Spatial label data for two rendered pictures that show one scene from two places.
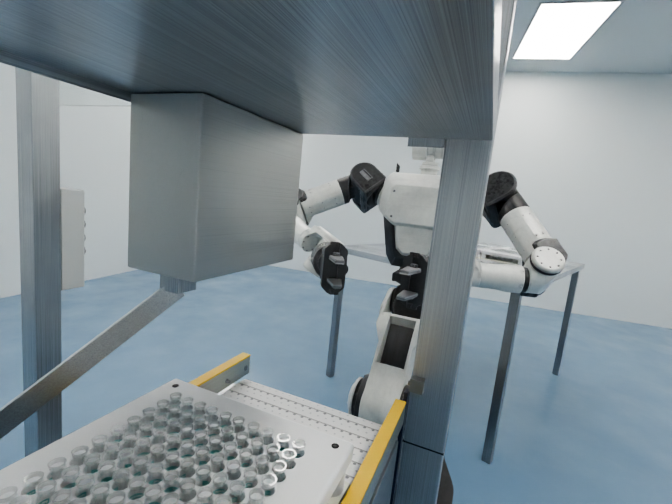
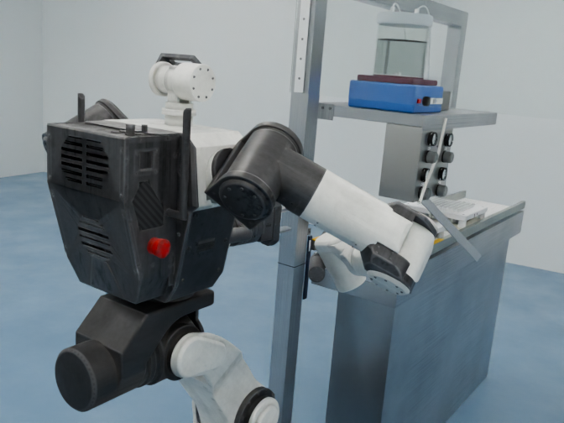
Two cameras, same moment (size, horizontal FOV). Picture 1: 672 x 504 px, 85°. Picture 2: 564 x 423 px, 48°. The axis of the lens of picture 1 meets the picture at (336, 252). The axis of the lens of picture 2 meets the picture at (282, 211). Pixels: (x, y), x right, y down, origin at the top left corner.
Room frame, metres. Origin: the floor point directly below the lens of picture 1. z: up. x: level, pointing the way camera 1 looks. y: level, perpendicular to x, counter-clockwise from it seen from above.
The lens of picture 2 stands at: (2.30, 0.18, 1.37)
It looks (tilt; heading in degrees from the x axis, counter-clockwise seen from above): 13 degrees down; 192
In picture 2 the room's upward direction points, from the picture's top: 4 degrees clockwise
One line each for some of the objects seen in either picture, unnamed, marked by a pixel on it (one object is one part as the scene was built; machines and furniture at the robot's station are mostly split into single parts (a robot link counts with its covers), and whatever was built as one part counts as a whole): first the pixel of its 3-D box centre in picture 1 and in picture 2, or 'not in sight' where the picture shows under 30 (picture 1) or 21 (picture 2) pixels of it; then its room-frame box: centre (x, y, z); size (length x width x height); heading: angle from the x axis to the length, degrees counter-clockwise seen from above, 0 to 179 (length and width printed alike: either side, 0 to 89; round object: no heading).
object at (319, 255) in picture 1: (330, 263); not in sight; (0.91, 0.01, 0.99); 0.12 x 0.10 x 0.13; 9
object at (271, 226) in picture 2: (422, 277); (254, 223); (0.85, -0.21, 0.99); 0.12 x 0.10 x 0.13; 149
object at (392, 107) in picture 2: not in sight; (399, 93); (0.46, 0.09, 1.32); 0.21 x 0.20 x 0.09; 68
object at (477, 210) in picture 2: not in sight; (445, 207); (-0.11, 0.28, 0.89); 0.25 x 0.24 x 0.02; 68
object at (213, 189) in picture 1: (226, 192); (416, 159); (0.51, 0.16, 1.14); 0.22 x 0.11 x 0.20; 158
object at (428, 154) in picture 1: (429, 153); (182, 87); (1.21, -0.26, 1.32); 0.10 x 0.07 x 0.09; 67
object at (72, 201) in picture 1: (53, 235); not in sight; (0.97, 0.76, 0.97); 0.17 x 0.06 x 0.26; 68
